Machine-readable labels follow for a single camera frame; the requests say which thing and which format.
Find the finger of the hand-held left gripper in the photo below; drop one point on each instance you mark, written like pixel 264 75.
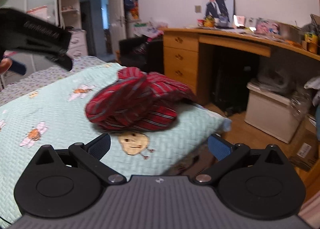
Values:
pixel 19 66
pixel 62 60

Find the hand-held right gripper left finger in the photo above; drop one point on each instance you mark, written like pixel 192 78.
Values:
pixel 101 145

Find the wall switch plate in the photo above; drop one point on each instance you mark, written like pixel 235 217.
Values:
pixel 198 9

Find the yellow box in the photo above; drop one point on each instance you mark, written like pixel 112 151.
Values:
pixel 311 43

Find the cardboard box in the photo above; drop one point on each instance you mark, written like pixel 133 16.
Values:
pixel 302 149

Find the white picture frame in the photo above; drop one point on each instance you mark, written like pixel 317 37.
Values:
pixel 239 21

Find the grey plastic bag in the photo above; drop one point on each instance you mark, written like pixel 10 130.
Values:
pixel 275 80

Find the framed photo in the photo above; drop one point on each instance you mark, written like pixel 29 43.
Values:
pixel 267 26

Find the black armchair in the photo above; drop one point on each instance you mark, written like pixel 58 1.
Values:
pixel 130 54

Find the red plaid shirt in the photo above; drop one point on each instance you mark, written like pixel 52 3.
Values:
pixel 135 101

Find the mint quilted blanket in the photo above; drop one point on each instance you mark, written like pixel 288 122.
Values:
pixel 62 119

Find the wall poster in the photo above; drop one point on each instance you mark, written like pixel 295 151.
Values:
pixel 218 4

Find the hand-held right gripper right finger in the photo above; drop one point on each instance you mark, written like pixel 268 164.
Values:
pixel 220 147

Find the white storage box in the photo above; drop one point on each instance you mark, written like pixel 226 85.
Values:
pixel 267 111

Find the wooden desk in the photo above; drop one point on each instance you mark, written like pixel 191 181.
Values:
pixel 182 54

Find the person's left hand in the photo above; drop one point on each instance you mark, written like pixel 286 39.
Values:
pixel 4 66

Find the pile of clothes and bags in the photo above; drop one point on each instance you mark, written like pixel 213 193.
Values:
pixel 150 28

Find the yellow toy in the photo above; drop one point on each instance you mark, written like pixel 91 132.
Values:
pixel 208 21

